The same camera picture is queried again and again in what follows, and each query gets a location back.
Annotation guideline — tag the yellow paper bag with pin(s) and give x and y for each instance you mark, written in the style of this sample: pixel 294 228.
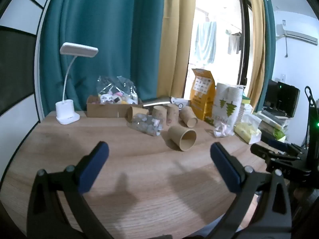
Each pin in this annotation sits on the yellow paper bag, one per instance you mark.
pixel 202 94

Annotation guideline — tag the wrapped pack of paper cups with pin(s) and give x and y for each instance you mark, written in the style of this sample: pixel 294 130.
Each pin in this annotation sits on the wrapped pack of paper cups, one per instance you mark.
pixel 225 104

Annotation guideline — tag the black monitor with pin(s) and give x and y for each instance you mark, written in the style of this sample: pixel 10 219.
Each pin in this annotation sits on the black monitor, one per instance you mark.
pixel 282 97

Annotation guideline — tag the green sponge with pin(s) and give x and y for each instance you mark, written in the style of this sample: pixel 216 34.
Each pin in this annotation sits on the green sponge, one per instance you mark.
pixel 246 100

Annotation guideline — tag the yellow curtain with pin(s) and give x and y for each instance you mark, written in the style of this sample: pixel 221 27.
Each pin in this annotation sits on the yellow curtain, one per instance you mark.
pixel 256 44
pixel 175 37

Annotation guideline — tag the brown cardboard box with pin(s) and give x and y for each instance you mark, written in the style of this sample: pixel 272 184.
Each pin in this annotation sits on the brown cardboard box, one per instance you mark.
pixel 104 109

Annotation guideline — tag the wide teal curtain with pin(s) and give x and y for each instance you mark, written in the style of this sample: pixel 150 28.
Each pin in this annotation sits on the wide teal curtain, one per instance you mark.
pixel 99 42

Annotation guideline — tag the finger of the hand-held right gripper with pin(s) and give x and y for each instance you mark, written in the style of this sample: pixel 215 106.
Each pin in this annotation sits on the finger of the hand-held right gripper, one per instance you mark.
pixel 275 143
pixel 261 151

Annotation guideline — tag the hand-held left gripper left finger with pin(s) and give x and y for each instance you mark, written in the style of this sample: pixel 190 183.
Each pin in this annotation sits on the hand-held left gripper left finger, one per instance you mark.
pixel 94 168

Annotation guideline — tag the crumpled white wrapper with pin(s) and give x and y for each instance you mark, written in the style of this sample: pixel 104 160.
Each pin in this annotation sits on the crumpled white wrapper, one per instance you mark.
pixel 223 130

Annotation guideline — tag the clear bag of toys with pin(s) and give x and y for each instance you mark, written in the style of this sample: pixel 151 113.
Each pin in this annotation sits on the clear bag of toys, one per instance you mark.
pixel 117 92

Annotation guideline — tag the narrow teal curtain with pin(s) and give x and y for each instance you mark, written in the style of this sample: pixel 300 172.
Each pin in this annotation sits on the narrow teal curtain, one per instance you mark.
pixel 269 44

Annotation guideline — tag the white air conditioner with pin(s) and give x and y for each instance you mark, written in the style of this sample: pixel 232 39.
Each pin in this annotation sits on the white air conditioner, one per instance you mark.
pixel 296 33

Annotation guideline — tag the yellow tissue pack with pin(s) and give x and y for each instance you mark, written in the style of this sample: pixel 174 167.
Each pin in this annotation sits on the yellow tissue pack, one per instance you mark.
pixel 248 129

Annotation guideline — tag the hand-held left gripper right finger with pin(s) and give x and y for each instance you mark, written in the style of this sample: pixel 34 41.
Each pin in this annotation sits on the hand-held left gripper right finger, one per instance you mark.
pixel 225 168

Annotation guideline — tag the hanging light blue towel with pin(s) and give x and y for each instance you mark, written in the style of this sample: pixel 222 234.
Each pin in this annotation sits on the hanging light blue towel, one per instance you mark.
pixel 205 42

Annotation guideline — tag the silver metal case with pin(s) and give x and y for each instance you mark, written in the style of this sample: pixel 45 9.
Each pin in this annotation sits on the silver metal case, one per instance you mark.
pixel 157 102

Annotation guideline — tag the clear bag of small packets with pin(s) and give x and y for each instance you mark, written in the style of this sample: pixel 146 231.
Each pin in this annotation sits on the clear bag of small packets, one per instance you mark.
pixel 147 124

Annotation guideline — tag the stack of books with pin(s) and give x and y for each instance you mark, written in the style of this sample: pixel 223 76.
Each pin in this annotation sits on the stack of books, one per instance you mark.
pixel 270 120

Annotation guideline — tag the white desk lamp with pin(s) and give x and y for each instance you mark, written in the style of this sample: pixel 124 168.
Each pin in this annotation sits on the white desk lamp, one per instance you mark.
pixel 67 109

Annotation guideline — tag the hanging grey garment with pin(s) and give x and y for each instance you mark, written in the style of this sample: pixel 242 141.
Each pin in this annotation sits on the hanging grey garment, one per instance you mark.
pixel 233 44

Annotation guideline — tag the small white printed box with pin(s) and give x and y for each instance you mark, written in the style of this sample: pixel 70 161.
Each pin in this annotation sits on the small white printed box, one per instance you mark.
pixel 180 102

